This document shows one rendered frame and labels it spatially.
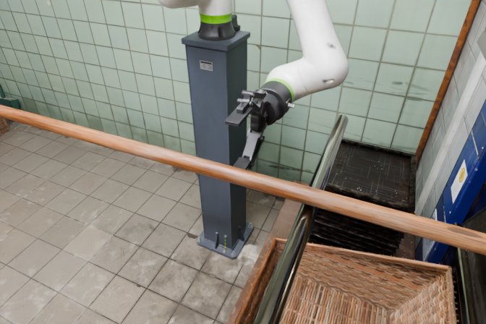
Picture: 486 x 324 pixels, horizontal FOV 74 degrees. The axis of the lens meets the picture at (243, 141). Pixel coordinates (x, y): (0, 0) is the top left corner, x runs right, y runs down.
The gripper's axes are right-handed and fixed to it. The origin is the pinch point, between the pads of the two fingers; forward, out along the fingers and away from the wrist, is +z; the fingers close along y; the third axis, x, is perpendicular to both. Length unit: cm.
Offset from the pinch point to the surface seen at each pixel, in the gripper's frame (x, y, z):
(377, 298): -39, 56, -17
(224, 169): -2.1, -1.9, 8.8
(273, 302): -17.9, 0.9, 27.1
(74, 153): 189, 120, -92
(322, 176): -18.3, 1.1, -0.2
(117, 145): 22.0, -0.9, 9.6
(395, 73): -32, 22, -114
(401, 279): -43, 44, -17
